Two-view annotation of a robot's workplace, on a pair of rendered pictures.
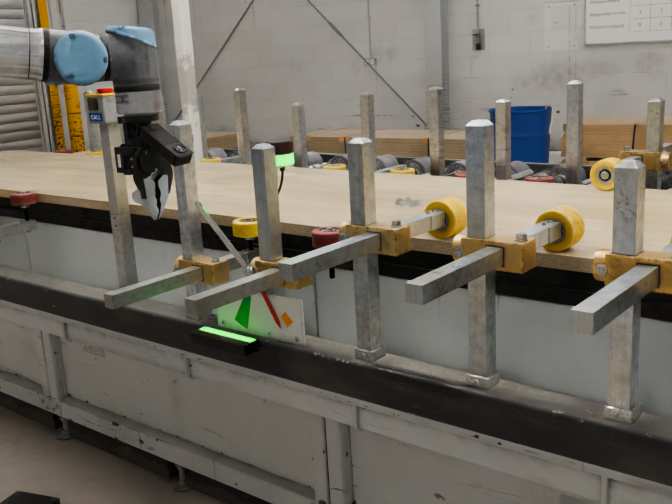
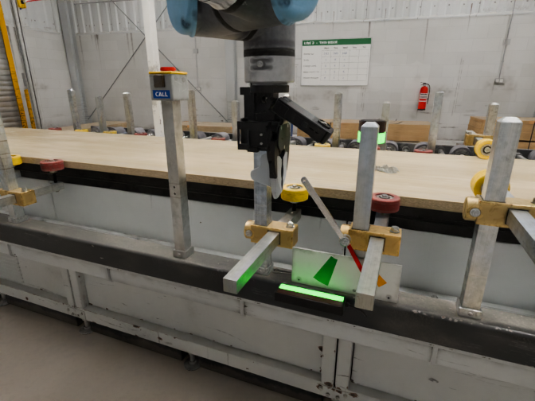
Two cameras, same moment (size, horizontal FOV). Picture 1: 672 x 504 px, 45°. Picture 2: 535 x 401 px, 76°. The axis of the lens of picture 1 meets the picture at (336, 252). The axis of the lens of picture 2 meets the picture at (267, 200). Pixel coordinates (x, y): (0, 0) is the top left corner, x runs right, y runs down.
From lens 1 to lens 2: 1.19 m
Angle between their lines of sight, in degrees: 18
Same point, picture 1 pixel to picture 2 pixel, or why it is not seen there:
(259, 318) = (344, 278)
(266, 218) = (369, 192)
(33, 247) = (58, 201)
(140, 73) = (288, 33)
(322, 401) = (395, 341)
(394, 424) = (478, 363)
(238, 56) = (126, 83)
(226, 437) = (236, 336)
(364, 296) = (484, 265)
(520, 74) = not seen: hidden behind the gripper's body
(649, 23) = (329, 77)
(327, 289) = not seen: hidden behind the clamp
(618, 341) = not seen: outside the picture
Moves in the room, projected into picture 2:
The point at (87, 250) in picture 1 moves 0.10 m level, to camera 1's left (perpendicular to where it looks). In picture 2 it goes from (113, 205) to (85, 208)
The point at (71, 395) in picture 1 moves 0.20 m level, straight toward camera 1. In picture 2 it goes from (92, 304) to (103, 325)
